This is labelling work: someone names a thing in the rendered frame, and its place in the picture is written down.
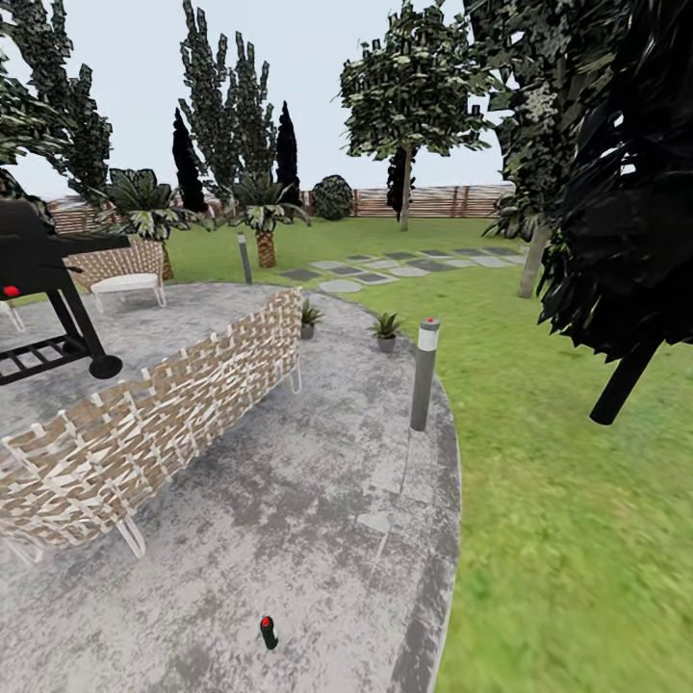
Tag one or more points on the charcoal grill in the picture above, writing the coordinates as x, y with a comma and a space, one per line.
32, 263

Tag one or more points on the insectifuge atomizer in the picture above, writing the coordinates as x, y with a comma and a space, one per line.
269, 633

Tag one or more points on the pot plant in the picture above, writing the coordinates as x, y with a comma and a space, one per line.
309, 320
385, 332

